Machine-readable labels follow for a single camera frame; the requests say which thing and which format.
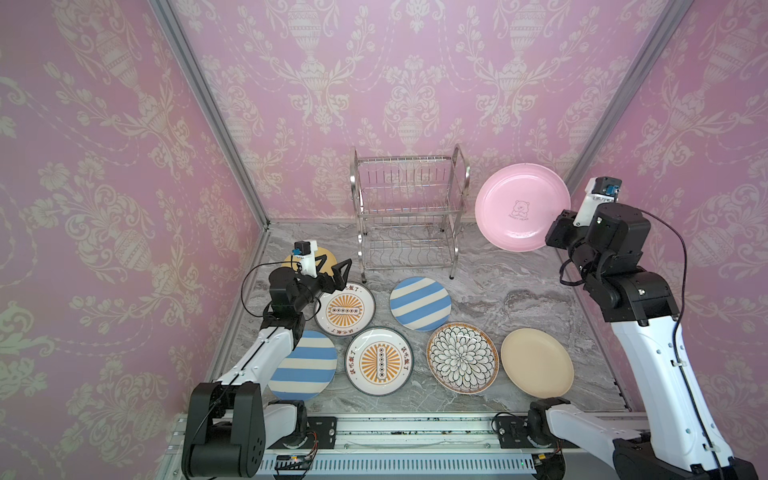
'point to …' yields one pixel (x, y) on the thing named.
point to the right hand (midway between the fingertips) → (567, 211)
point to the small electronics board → (293, 462)
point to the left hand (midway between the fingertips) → (339, 260)
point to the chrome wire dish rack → (408, 209)
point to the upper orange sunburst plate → (347, 312)
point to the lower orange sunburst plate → (379, 361)
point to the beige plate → (537, 363)
